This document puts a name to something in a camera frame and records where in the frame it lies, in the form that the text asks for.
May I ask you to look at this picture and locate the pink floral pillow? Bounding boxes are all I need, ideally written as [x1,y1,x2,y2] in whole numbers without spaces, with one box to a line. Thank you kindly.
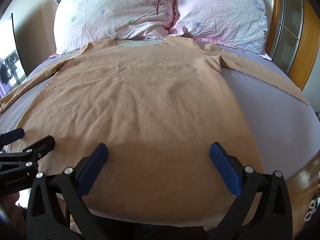
[169,0,272,60]

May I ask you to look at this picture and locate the pink pillow with tree print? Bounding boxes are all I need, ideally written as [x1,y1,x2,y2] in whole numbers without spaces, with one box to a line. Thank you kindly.
[49,0,178,58]

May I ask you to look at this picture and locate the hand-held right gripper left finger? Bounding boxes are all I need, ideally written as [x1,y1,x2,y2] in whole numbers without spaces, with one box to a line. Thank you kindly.
[26,143,109,240]

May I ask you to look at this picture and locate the purple bed sheet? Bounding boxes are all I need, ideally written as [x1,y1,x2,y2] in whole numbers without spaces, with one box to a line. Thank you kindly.
[0,39,314,183]

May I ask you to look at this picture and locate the white slippers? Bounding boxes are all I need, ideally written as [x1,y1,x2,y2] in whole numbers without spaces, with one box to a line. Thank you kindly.
[303,196,320,222]

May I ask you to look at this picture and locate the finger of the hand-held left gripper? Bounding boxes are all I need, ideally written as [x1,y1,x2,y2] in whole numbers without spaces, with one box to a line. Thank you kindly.
[0,135,56,178]
[0,127,25,145]

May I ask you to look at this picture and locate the wooden glass-panel wardrobe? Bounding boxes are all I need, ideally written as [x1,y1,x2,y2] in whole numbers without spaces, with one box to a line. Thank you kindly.
[265,0,320,92]

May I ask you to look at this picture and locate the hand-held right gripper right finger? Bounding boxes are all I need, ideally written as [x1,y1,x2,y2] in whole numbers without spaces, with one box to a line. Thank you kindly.
[209,142,293,240]

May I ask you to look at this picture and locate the hanging dark clothes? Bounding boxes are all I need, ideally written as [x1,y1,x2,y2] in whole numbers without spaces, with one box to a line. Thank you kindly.
[0,57,18,85]

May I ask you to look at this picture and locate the tan long-sleeve shirt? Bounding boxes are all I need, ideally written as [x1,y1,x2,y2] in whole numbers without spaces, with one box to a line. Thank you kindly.
[0,36,310,228]

